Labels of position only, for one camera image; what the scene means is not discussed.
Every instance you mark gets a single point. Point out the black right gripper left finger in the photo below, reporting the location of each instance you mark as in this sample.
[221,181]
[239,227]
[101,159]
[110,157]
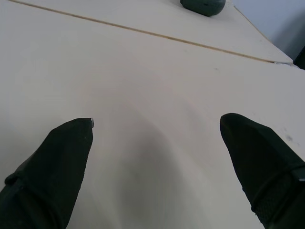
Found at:
[47,171]

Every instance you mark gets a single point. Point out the dark object beside table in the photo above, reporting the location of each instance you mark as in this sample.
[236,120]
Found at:
[299,60]

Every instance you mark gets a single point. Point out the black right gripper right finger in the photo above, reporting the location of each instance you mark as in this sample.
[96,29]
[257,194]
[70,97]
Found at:
[264,167]

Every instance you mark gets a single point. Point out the dark green rounded object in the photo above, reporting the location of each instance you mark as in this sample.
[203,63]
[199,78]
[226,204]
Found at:
[203,6]

